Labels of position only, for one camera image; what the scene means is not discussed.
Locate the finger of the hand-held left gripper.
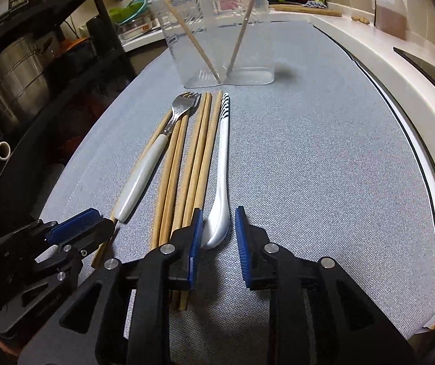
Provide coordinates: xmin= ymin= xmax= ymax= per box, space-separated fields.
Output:
xmin=0 ymin=208 xmax=113 ymax=263
xmin=12 ymin=244 xmax=89 ymax=305

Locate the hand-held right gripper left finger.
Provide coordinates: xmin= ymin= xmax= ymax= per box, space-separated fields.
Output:
xmin=18 ymin=207 xmax=205 ymax=365

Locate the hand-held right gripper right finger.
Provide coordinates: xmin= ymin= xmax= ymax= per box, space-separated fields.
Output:
xmin=235 ymin=205 xmax=418 ymax=365

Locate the bundle of wooden chopsticks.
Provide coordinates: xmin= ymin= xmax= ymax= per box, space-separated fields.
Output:
xmin=150 ymin=90 xmax=224 ymax=310

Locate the white handled steel fork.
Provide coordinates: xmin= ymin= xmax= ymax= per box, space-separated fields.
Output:
xmin=111 ymin=91 xmax=202 ymax=224

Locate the white striped spoon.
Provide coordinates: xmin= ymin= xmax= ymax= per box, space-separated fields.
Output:
xmin=201 ymin=92 xmax=231 ymax=251

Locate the long wooden chopstick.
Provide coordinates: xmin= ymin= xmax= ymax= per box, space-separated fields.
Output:
xmin=90 ymin=109 xmax=174 ymax=270
xmin=140 ymin=0 xmax=222 ymax=83
xmin=226 ymin=0 xmax=267 ymax=76

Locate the clear plastic utensil container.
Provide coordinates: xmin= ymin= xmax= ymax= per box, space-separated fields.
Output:
xmin=147 ymin=0 xmax=277 ymax=86

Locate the grey fabric mat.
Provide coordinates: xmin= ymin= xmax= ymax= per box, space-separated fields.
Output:
xmin=31 ymin=17 xmax=435 ymax=365

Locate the large steel pot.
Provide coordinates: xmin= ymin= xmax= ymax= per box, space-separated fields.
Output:
xmin=0 ymin=34 xmax=56 ymax=122

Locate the dark cup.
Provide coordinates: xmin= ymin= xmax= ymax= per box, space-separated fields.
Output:
xmin=86 ymin=16 xmax=117 ymax=45

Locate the steel tray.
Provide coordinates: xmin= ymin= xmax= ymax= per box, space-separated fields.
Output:
xmin=117 ymin=17 xmax=162 ymax=41

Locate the black shelf rack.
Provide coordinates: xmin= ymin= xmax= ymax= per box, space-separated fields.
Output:
xmin=0 ymin=0 xmax=138 ymax=244

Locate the wooden rolling pin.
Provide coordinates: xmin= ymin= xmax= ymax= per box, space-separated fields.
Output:
xmin=270 ymin=5 xmax=343 ymax=17

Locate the black induction cooktop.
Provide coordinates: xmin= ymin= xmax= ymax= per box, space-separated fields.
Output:
xmin=392 ymin=47 xmax=435 ymax=99

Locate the jug of brown liquid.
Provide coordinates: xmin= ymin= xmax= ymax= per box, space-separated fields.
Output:
xmin=373 ymin=0 xmax=408 ymax=40

